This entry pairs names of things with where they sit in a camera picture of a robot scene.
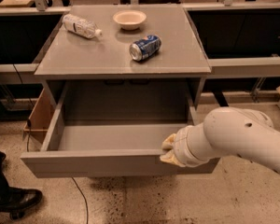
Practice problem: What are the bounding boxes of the brown cardboard box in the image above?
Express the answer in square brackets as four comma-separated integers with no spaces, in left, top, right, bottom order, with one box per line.
[23,90,54,143]

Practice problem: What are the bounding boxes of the grey drawer cabinet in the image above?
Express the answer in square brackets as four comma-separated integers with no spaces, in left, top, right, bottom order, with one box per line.
[34,4,213,110]

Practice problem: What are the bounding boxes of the grey top drawer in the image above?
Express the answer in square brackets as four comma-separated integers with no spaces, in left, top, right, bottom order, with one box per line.
[21,80,218,178]

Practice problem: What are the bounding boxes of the black shoe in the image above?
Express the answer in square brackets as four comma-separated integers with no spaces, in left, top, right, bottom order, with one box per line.
[0,187,43,220]

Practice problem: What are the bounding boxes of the black cable on floor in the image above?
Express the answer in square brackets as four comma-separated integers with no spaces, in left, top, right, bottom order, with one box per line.
[12,63,90,224]

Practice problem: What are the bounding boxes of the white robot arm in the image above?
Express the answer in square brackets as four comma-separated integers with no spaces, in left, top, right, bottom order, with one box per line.
[160,106,280,174]

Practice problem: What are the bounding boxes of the blue soda can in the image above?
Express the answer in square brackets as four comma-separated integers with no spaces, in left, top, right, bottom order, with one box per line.
[129,35,161,62]

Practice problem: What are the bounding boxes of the white paper bowl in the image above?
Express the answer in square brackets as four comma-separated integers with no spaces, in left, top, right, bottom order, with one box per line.
[113,10,147,31]

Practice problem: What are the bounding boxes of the clear plastic water bottle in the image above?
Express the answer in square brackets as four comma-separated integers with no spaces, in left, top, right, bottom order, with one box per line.
[63,14,103,39]

